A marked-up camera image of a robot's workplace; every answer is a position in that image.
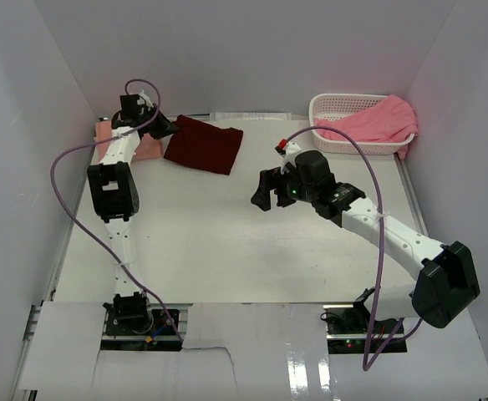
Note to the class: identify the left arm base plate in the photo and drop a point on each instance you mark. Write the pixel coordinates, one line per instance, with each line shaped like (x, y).
(157, 336)

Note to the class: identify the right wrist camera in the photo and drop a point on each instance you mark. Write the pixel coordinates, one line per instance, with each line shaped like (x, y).
(288, 150)

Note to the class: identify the dark red t shirt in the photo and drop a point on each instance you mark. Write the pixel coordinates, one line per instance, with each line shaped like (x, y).
(202, 146)

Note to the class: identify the white paper sheets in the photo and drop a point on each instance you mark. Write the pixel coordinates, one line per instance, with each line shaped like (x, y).
(218, 116)

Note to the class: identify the pink t shirt in basket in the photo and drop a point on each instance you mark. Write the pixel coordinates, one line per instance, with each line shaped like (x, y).
(373, 121)

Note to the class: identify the white plastic basket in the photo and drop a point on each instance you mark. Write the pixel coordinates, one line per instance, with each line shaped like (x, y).
(336, 113)

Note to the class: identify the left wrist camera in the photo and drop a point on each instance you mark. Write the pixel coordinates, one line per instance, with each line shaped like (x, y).
(144, 100)

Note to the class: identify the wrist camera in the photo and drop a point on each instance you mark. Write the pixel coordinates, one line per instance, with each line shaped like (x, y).
(144, 100)
(288, 150)

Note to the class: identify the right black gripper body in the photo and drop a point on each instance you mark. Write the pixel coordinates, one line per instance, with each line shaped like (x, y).
(291, 190)

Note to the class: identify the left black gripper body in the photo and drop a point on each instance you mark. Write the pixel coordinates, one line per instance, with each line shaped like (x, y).
(155, 126)

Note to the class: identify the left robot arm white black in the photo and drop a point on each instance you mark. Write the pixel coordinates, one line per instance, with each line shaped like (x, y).
(116, 200)

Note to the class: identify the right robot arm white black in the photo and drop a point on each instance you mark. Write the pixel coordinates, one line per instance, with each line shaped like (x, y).
(444, 278)

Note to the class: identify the folded salmon pink t shirt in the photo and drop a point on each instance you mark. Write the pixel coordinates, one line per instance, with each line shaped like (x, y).
(148, 148)

